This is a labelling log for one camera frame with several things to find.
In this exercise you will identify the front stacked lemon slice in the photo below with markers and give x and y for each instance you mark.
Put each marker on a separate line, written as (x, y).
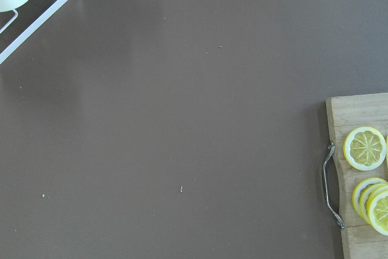
(377, 212)

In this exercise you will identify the yellow plastic knife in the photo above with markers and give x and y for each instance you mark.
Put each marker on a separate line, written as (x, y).
(387, 151)

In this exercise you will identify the single lemon slice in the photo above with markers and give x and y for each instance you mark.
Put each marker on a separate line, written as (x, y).
(364, 148)

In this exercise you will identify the wooden cutting board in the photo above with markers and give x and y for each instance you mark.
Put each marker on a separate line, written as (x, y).
(345, 113)

